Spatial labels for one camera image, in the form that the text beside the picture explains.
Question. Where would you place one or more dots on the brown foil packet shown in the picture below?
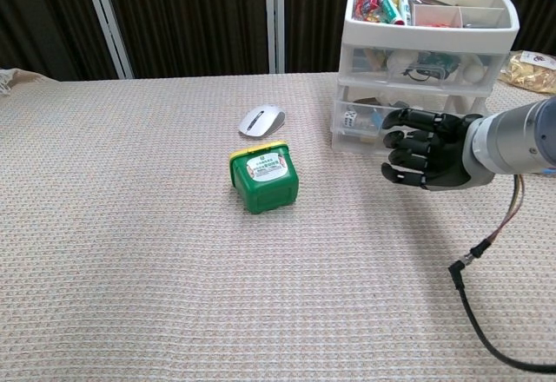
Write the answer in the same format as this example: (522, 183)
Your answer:
(367, 101)

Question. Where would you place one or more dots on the white plastic drawer organizer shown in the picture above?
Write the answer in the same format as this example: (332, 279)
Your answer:
(425, 34)

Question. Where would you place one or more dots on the slanted grey partition post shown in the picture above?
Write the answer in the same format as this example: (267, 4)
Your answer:
(106, 21)

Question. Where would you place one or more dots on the small blue item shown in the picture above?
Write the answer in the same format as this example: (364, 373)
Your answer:
(375, 118)

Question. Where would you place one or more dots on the red candy packet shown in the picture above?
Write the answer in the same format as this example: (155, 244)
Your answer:
(367, 4)

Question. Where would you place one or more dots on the clear drawer with glasses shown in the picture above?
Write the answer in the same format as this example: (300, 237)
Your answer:
(369, 76)

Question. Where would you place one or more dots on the white ball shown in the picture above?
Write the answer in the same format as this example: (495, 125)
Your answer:
(473, 74)

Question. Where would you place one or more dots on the upright grey partition post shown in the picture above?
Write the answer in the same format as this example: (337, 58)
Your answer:
(274, 17)

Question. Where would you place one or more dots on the right black grey robot hand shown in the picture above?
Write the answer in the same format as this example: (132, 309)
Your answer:
(443, 156)

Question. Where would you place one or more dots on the clear drawer with die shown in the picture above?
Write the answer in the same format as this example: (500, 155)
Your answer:
(367, 108)

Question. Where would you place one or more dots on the beige woven tablecloth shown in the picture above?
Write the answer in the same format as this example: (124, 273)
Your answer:
(174, 247)

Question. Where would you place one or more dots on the clear bag yellow snacks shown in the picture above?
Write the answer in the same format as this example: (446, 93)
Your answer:
(530, 74)

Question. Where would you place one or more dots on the green container yellow lid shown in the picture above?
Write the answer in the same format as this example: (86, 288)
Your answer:
(265, 186)

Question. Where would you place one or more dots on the black eyeglasses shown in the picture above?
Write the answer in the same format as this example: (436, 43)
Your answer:
(423, 74)

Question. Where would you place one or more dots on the white die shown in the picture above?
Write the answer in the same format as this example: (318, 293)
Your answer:
(351, 120)

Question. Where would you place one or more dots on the white computer mouse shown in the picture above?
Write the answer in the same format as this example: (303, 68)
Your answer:
(260, 121)

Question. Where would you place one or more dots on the red capped marker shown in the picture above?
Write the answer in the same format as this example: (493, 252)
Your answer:
(388, 4)

